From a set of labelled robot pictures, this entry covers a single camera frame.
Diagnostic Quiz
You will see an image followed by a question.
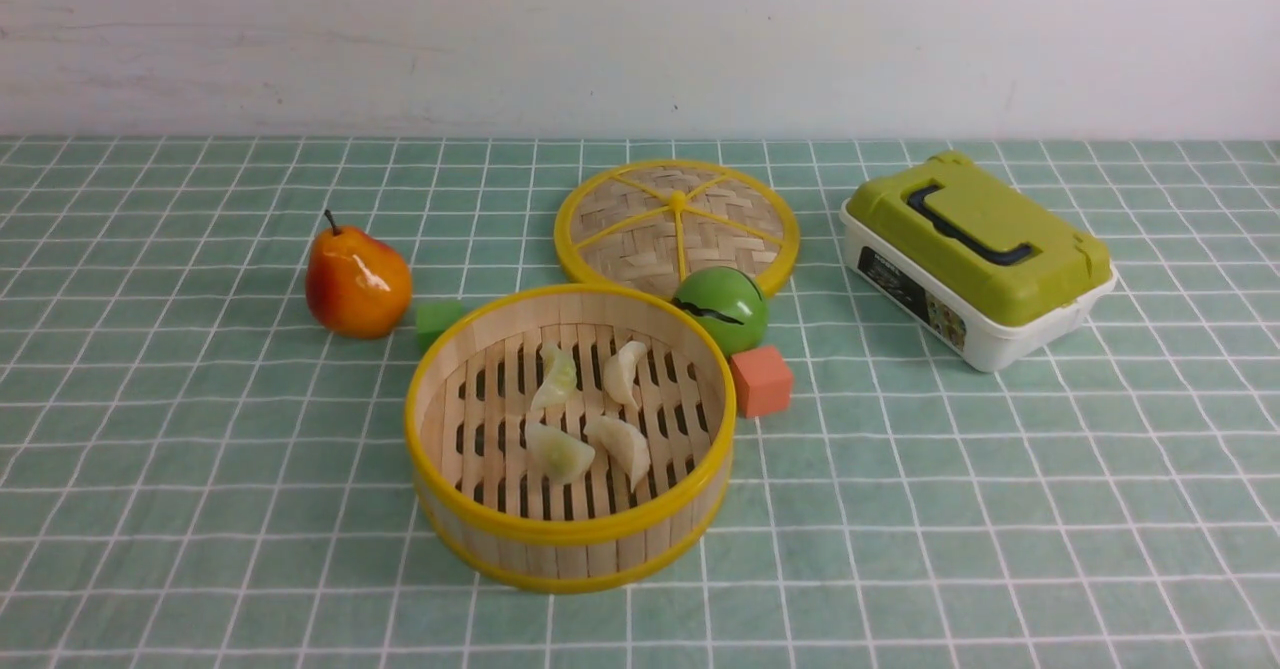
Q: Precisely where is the white dumpling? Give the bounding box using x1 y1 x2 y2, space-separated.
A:
602 340 648 411
582 414 652 492

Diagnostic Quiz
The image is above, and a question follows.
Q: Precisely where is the pale green dumpling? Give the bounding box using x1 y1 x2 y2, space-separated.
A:
524 422 596 485

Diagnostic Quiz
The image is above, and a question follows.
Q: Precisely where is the woven bamboo steamer lid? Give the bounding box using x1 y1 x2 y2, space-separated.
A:
553 159 800 297

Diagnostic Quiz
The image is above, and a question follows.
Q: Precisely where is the bamboo steamer tray yellow rim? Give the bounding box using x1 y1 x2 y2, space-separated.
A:
404 283 736 594

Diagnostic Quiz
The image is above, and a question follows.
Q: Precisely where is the green round toy fruit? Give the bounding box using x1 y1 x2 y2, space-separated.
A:
671 265 769 356

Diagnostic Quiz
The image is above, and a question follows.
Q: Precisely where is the green tablecloth white grid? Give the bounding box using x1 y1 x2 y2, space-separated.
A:
1 136 1279 668

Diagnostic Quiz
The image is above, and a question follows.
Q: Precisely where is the orange foam cube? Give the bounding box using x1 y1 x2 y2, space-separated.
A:
728 345 794 418

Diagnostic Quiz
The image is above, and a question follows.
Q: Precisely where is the green foam cube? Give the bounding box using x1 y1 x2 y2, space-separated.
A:
413 299 468 354

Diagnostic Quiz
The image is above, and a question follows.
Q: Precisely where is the orange red toy pear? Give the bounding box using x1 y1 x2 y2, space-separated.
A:
305 209 413 340

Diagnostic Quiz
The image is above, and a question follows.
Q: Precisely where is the white box green lid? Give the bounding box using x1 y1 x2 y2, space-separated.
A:
838 150 1117 374

